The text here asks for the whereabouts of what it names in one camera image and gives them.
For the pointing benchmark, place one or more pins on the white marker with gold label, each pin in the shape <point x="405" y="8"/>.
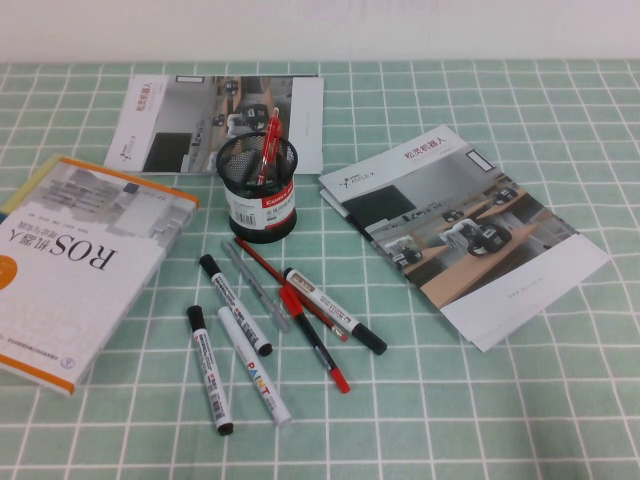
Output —
<point x="330" y="307"/>

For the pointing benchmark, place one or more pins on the robot photo brochure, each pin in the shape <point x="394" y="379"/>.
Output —
<point x="480" y="348"/>
<point x="175" y="115"/>
<point x="450" y="225"/>

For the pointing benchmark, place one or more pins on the white orange ROS book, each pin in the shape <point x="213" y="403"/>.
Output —
<point x="75" y="260"/>

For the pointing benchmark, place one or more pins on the yellow blue book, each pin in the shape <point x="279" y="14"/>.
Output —
<point x="25" y="192"/>

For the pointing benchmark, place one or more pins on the white marker with black cap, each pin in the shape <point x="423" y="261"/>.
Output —
<point x="235" y="305"/>
<point x="209" y="370"/>

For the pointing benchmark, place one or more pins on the red pencil with eraser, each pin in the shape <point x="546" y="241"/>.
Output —
<point x="262" y="264"/>

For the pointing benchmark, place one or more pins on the black pen with red cap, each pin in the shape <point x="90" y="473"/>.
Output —
<point x="312" y="335"/>

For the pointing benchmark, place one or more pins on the grey pen with clear cap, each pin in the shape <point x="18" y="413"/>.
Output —
<point x="255" y="285"/>

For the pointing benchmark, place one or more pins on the black mesh pen holder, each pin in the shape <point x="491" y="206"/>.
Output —
<point x="260" y="210"/>

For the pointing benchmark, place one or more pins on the red retractable gel pen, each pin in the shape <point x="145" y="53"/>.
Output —
<point x="270" y="140"/>

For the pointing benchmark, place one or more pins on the white paint marker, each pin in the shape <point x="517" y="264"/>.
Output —
<point x="252" y="365"/>

